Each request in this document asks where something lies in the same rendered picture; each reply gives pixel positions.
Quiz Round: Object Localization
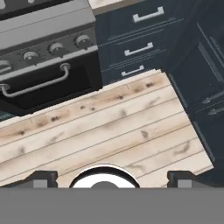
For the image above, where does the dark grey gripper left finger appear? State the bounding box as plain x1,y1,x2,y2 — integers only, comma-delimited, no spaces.
4,170,59,189

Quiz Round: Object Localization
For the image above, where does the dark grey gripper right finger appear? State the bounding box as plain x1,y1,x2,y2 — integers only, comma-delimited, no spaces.
166,170,217,189

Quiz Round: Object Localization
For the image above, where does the round white and black disc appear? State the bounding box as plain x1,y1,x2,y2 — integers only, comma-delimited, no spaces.
68,164,141,189

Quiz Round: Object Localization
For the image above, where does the dark blue cupboard door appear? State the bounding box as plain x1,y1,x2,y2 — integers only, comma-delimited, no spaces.
165,0,224,114
170,73,224,187

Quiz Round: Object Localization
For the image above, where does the black oven door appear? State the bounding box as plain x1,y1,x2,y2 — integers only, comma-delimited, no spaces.
0,51,103,118

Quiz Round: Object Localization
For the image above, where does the grey cooker knob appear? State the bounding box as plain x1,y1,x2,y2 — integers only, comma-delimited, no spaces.
0,59,13,75
74,34,93,50
22,50,41,66
47,42,67,58

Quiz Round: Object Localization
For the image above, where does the dark blue drawer front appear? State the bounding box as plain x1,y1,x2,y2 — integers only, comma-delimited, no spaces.
97,26,178,72
100,53,168,86
94,0,187,46

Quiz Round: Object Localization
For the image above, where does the grey and black range cooker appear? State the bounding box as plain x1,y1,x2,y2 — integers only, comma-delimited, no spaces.
0,0,103,118

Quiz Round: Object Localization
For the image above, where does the dark grey cupboard door handle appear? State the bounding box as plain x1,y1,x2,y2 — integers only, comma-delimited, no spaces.
207,106,224,116
201,90,224,105

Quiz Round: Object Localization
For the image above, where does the silver oven door handle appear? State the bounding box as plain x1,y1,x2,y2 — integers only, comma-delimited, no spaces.
0,62,72,99

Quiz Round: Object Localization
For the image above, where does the silver drawer handle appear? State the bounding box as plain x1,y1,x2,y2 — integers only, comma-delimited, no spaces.
132,6,165,24
123,42,154,57
120,65,145,78

